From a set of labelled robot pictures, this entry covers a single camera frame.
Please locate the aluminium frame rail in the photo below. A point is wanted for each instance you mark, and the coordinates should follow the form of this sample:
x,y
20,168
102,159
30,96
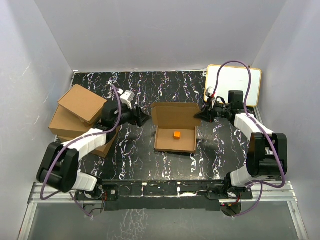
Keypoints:
x,y
272,215

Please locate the middle folded cardboard box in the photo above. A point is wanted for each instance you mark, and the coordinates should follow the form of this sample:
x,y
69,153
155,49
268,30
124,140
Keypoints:
x,y
72,124

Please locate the small orange block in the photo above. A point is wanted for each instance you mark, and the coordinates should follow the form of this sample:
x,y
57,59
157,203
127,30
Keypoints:
x,y
177,135

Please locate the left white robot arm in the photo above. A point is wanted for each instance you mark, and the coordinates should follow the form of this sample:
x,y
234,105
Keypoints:
x,y
59,167

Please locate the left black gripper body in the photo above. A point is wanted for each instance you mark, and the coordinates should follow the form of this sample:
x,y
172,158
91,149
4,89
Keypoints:
x,y
127,115

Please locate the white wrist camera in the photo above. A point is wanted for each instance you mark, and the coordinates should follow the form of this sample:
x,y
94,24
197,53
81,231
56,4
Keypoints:
x,y
210,95
127,98

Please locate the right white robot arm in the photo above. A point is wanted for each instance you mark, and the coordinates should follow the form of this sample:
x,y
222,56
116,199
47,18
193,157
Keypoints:
x,y
267,155

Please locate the white board yellow frame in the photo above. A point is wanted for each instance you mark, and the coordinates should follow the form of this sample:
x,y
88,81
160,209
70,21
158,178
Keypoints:
x,y
234,78

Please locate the top small folded cardboard box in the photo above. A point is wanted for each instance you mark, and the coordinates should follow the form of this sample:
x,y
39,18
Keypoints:
x,y
83,103

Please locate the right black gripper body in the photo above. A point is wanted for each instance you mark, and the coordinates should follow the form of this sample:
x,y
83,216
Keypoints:
x,y
220,111

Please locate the bottom folded cardboard box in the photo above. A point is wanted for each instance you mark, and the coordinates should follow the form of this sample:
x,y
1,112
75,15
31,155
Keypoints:
x,y
101,151

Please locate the brown cardboard box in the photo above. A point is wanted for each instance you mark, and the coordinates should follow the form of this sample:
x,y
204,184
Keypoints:
x,y
169,117

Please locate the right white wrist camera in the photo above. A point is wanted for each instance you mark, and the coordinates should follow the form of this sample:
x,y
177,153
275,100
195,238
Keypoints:
x,y
210,95

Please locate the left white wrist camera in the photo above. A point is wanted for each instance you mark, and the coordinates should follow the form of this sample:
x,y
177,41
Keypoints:
x,y
127,98

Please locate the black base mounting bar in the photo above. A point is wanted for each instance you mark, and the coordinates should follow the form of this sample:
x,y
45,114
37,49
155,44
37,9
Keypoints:
x,y
115,195

